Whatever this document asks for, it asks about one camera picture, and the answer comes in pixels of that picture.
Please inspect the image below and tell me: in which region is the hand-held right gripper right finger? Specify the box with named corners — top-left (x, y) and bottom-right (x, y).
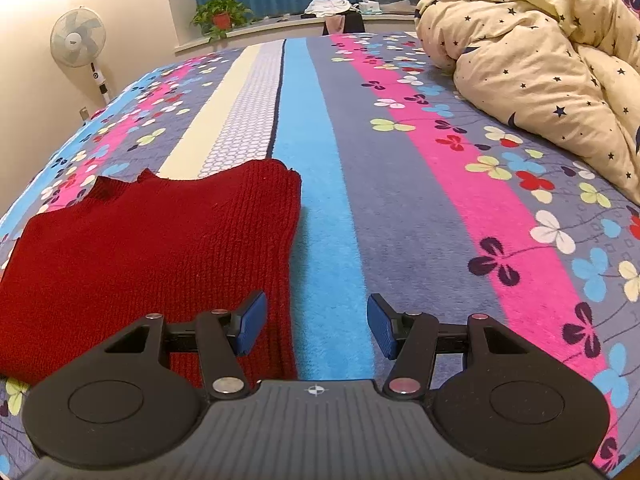
top-left (366, 294), bottom-right (532, 401)

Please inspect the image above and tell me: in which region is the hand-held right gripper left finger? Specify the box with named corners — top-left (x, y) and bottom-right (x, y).
top-left (100, 290), bottom-right (268, 401)

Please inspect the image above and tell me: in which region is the dark red knitted sweater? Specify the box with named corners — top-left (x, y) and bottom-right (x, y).
top-left (0, 158), bottom-right (303, 386)

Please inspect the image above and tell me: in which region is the pile of white clothes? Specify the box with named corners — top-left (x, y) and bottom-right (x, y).
top-left (304, 0), bottom-right (354, 16)

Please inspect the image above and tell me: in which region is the floral striped bed blanket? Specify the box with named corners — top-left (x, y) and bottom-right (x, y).
top-left (0, 32), bottom-right (640, 480)

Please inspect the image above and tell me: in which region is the white windowsill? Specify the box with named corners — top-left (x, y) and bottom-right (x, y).
top-left (174, 10), bottom-right (419, 56)

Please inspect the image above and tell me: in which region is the cream star print duvet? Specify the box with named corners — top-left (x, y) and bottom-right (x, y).
top-left (415, 0), bottom-right (640, 204)

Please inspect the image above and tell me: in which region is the black chair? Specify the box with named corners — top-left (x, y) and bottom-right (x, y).
top-left (322, 10), bottom-right (366, 37)

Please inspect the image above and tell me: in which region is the potted green plant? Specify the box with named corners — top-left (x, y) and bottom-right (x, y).
top-left (190, 0), bottom-right (255, 42)

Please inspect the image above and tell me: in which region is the white pedestal fan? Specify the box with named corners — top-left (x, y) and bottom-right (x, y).
top-left (50, 7), bottom-right (112, 106)

